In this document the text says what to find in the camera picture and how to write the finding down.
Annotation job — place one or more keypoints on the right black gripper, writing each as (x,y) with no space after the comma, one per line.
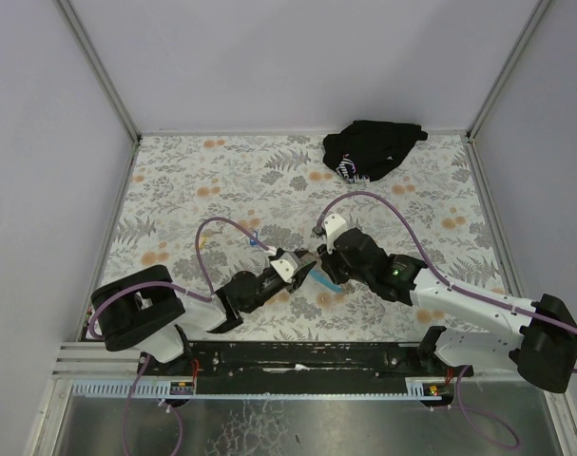
(333,262)

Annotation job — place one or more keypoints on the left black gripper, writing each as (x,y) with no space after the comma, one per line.
(298,275)

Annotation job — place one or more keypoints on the grey keyring with blue handle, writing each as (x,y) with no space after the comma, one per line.
(318,275)

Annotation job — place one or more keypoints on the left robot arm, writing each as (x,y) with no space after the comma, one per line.
(151,313)

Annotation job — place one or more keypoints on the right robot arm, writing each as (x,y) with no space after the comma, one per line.
(535,338)

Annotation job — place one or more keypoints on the blue key tag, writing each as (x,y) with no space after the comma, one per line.
(252,238)

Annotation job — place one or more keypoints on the floral table mat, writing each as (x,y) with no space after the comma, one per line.
(191,198)

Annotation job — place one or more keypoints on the black cloth bag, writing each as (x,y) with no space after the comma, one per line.
(370,150)

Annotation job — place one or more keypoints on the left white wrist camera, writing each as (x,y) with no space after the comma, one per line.
(286,266)

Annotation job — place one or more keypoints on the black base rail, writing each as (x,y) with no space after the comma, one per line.
(301,363)

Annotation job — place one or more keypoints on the white cable duct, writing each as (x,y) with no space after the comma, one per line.
(387,389)

